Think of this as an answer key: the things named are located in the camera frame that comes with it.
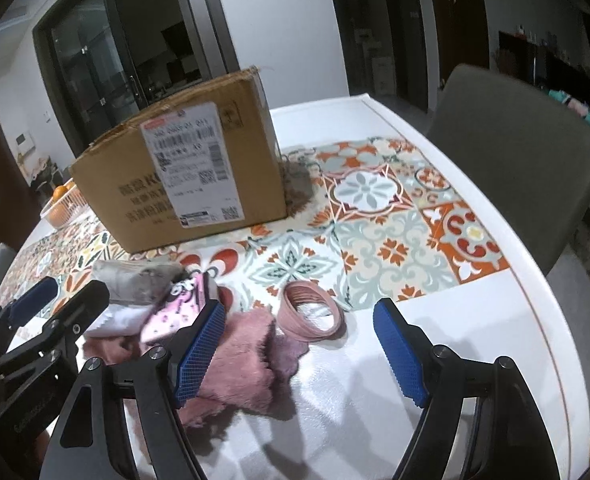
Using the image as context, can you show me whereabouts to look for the grey cloth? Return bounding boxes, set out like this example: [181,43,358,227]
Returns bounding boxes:
[94,259,186,311]

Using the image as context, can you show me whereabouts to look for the cardboard box with white label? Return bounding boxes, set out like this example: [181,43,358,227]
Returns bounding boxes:
[69,66,288,255]

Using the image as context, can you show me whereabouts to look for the dark wooden double door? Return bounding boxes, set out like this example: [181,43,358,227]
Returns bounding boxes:
[425,0,492,113]

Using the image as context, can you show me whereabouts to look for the dark cabinet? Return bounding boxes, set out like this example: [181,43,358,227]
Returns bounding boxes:
[497,29,590,108]

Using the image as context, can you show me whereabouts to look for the pink ribbed hair band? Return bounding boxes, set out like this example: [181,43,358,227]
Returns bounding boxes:
[276,281,346,343]

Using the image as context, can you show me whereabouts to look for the large grey dining chair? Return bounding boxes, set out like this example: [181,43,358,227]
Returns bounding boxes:
[426,64,590,277]

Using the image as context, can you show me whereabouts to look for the stacked cardboard boxes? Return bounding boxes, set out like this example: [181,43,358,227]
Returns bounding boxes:
[353,29,396,97]

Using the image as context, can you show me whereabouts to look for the pink patterned sock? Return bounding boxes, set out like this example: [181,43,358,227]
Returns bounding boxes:
[140,270,220,346]

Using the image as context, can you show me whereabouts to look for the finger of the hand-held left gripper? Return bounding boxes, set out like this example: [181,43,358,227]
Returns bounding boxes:
[0,276,60,361]
[0,281,111,401]

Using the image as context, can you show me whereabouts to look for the white storage cart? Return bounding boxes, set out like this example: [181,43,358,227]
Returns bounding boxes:
[17,156,64,196]

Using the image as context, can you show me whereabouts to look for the pile of colourful clothes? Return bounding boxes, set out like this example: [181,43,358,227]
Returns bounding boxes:
[546,87,590,132]

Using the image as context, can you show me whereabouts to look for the dark hallway door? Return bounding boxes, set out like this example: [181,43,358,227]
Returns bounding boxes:
[379,0,430,111]

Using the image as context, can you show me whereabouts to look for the pink fluffy cloth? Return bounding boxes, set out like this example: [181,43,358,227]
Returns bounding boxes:
[85,307,308,428]

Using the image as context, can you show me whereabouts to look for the glass sliding door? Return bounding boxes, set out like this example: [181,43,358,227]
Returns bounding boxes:
[31,0,242,158]

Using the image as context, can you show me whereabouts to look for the patterned tile table mat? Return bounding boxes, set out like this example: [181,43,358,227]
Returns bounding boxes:
[0,135,510,316]

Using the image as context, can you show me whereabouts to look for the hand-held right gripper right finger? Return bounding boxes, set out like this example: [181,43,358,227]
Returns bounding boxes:
[372,297,560,480]

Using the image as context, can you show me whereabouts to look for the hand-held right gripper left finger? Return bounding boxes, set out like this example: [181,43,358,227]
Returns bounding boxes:
[39,300,226,480]

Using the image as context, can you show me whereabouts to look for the white cloth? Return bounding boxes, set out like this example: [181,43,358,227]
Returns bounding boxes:
[84,302,160,338]

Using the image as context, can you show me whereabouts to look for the white fruit basket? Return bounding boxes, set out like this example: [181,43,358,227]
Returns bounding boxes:
[40,177,93,228]

